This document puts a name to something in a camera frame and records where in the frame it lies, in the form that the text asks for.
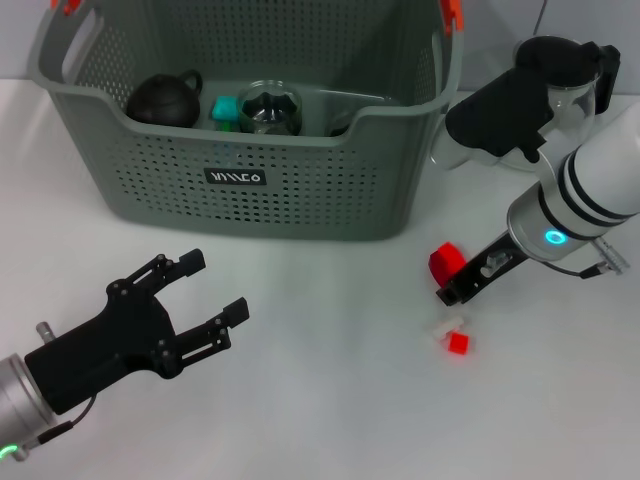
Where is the black ceramic teapot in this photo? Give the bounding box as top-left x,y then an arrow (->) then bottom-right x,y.
125,69 -> 205,129

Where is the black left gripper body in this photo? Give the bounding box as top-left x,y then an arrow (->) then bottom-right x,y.
23,279 -> 179,416

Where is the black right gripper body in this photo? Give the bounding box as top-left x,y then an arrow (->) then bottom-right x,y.
462,233 -> 531,295

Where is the thin grey wall cable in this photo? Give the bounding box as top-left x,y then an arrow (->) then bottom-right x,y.
529,0 -> 549,37

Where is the teal square toy brick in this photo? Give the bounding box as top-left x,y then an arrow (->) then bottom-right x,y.
210,95 -> 240,122

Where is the right arm cable with plug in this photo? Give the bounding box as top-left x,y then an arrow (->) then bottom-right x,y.
549,237 -> 627,280

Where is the glass teapot with black lid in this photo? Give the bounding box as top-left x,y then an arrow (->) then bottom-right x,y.
494,34 -> 623,174

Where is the white toy brick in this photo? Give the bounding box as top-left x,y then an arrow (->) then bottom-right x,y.
423,314 -> 469,342

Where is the grey perforated plastic storage bin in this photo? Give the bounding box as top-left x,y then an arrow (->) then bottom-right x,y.
27,0 -> 466,242

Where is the dark red toy brick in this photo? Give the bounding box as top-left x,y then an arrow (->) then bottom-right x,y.
428,252 -> 469,289

